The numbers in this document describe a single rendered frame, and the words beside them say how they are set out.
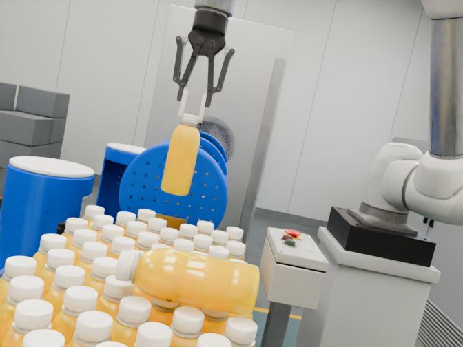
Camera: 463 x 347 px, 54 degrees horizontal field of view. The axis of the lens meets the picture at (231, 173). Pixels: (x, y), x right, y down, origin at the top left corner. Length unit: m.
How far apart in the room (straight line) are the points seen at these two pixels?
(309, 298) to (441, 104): 0.68
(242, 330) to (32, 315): 0.24
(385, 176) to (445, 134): 0.25
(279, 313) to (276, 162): 5.39
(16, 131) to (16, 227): 3.07
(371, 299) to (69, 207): 1.01
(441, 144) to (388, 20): 5.42
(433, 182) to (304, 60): 5.11
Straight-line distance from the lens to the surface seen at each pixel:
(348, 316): 1.53
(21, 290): 0.62
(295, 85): 6.34
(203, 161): 1.18
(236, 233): 1.03
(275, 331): 1.02
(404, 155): 1.52
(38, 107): 5.02
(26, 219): 1.61
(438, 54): 1.32
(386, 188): 1.51
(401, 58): 6.72
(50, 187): 1.57
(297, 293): 0.91
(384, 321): 1.56
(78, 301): 0.60
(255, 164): 2.62
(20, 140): 4.65
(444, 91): 1.33
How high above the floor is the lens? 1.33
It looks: 7 degrees down
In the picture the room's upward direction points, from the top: 12 degrees clockwise
